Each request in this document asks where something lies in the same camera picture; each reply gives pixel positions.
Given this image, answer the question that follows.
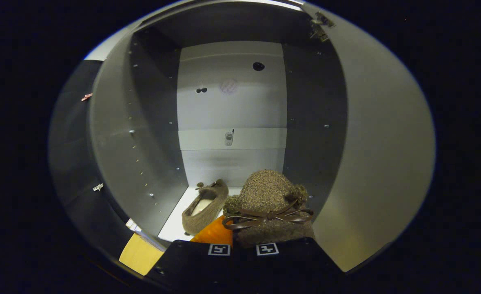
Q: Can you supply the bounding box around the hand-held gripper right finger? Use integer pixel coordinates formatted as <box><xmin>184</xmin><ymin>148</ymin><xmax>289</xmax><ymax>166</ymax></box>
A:
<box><xmin>232</xmin><ymin>237</ymin><xmax>345</xmax><ymax>294</ymax></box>

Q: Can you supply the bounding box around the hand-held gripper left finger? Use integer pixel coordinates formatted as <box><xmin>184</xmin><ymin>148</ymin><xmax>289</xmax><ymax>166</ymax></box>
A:
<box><xmin>146</xmin><ymin>214</ymin><xmax>233</xmax><ymax>294</ymax></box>

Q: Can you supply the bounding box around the brown fuzzy shoe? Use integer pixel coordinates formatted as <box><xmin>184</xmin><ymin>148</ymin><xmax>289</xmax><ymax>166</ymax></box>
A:
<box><xmin>182</xmin><ymin>179</ymin><xmax>229</xmax><ymax>235</ymax></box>
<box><xmin>223</xmin><ymin>169</ymin><xmax>315</xmax><ymax>248</ymax></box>

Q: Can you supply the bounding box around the beige shoe cabinet door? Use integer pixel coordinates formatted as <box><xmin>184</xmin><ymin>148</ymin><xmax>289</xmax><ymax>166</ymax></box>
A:
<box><xmin>301</xmin><ymin>2</ymin><xmax>436</xmax><ymax>273</ymax></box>

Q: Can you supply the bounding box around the dark grey shoe cabinet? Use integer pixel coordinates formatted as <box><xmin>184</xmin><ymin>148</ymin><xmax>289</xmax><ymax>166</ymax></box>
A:
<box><xmin>89</xmin><ymin>0</ymin><xmax>349</xmax><ymax>245</ymax></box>

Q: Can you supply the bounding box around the metal door hinge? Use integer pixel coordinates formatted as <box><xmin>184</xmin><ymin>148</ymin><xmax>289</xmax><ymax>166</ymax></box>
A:
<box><xmin>310</xmin><ymin>11</ymin><xmax>335</xmax><ymax>41</ymax></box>

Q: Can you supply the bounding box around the black backdrop cloth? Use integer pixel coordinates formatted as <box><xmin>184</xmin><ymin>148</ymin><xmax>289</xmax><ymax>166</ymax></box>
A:
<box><xmin>49</xmin><ymin>59</ymin><xmax>137</xmax><ymax>262</ymax></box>

